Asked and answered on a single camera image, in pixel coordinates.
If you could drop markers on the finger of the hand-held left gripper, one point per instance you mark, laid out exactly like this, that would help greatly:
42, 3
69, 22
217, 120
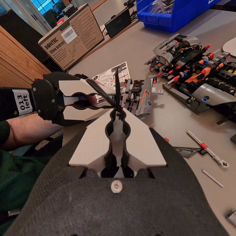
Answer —
73, 86
77, 113

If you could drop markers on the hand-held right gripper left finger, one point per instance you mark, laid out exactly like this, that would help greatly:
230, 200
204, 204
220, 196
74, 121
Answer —
92, 145

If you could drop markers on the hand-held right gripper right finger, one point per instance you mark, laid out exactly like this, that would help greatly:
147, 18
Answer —
145, 145

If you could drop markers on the dark grey lego beam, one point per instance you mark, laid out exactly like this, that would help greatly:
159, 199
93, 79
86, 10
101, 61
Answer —
99, 91

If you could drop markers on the grey black lego door assembly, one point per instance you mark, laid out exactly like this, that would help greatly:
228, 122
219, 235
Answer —
145, 99

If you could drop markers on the person's left forearm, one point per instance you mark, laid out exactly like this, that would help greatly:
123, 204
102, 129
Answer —
27, 132

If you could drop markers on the red lego pin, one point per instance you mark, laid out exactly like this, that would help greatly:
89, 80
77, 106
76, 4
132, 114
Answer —
166, 139

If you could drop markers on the lego sticker sheet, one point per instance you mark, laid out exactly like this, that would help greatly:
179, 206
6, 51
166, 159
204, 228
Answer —
122, 73

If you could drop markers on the short grey lego axle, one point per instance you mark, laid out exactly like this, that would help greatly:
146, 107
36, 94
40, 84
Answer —
213, 178

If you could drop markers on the lego car chassis model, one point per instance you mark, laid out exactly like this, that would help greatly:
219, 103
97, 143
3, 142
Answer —
193, 73

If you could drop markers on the person's left hand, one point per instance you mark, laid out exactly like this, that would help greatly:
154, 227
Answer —
92, 101

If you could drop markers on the brown cardboard box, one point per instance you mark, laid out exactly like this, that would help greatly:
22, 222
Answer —
77, 46

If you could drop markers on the wooden beam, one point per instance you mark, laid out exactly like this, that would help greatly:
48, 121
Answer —
18, 60

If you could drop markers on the grey axle with red bush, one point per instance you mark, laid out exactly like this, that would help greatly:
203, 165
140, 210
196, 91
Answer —
203, 145

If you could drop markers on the small black device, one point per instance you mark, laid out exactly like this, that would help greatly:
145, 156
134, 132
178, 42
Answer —
70, 11

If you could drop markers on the black power adapter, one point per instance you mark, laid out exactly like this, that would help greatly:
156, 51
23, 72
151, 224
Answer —
118, 22

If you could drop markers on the blue storage bin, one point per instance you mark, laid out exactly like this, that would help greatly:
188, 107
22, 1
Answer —
166, 20

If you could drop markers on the clear plastic parts bags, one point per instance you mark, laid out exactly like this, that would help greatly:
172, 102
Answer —
162, 6

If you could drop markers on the white book stand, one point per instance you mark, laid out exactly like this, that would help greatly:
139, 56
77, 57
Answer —
231, 47

